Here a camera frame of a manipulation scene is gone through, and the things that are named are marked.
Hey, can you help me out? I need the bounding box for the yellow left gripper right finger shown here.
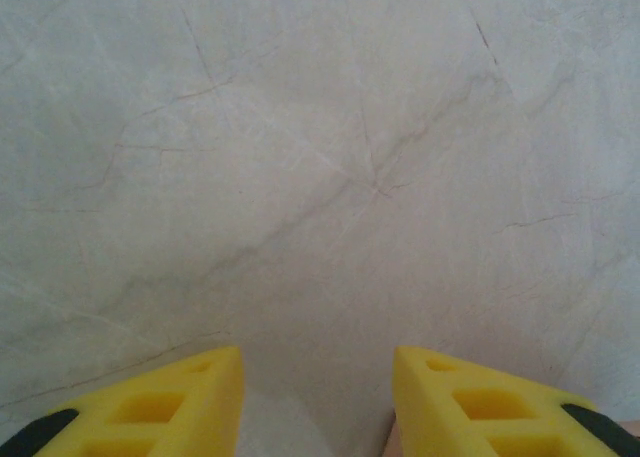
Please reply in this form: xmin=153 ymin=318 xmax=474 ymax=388
xmin=392 ymin=345 xmax=640 ymax=457

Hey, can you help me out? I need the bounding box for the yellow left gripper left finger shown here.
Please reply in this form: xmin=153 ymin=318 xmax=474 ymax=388
xmin=0 ymin=345 xmax=245 ymax=457

